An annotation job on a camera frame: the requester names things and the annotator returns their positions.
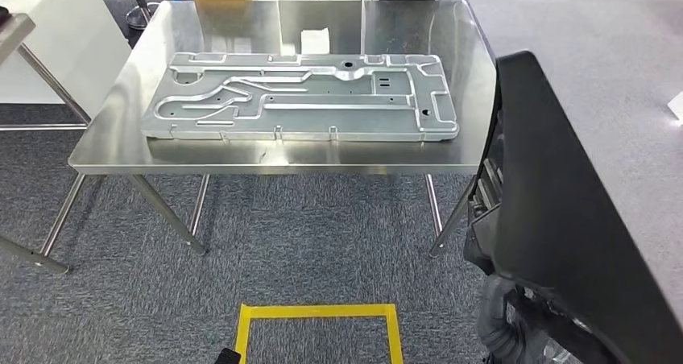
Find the chrome stanchion post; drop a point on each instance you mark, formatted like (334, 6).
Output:
(141, 17)

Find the white floor sheet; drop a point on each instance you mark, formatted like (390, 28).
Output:
(676, 106)

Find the aluminium stamped plate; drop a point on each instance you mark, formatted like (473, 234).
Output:
(331, 119)

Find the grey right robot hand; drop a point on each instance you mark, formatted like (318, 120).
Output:
(493, 303)

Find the stainless steel table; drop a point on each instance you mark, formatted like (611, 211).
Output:
(16, 31)

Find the white paper sheet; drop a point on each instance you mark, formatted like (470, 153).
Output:
(315, 41)

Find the black robot foot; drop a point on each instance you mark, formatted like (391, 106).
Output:
(228, 357)

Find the stainless steel workbench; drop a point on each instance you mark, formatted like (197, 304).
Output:
(160, 153)

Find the yellow floor tape square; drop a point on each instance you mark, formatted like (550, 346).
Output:
(320, 311)

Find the black plastic frame part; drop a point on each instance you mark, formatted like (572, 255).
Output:
(560, 191)

